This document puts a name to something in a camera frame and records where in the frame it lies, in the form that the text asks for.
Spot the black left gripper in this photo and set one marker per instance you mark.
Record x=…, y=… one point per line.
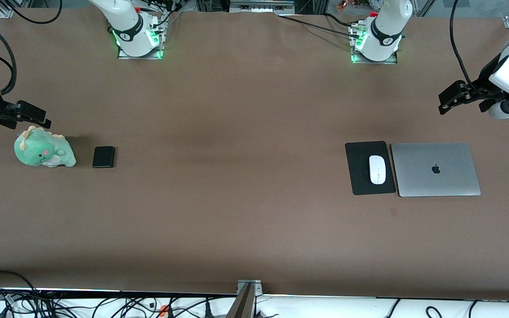
x=480, y=86

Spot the dark teal box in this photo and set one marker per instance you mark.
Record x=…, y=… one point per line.
x=104, y=157

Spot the white computer mouse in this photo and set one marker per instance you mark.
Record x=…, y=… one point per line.
x=377, y=169

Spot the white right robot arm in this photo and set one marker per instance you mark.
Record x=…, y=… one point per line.
x=126, y=22

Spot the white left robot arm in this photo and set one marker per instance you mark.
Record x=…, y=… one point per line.
x=387, y=26

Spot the black mouse pad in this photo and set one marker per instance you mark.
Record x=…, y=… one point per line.
x=360, y=181

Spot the green dinosaur plush toy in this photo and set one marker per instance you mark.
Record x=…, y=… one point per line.
x=38, y=150

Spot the silver closed laptop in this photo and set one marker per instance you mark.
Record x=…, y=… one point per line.
x=435, y=181

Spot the grey control box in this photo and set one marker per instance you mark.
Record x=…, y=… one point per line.
x=262, y=5

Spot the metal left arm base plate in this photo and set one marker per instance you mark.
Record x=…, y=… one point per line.
x=355, y=56

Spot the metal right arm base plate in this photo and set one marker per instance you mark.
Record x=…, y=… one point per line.
x=161, y=42

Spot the aluminium profile post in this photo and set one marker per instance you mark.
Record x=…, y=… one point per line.
x=243, y=300

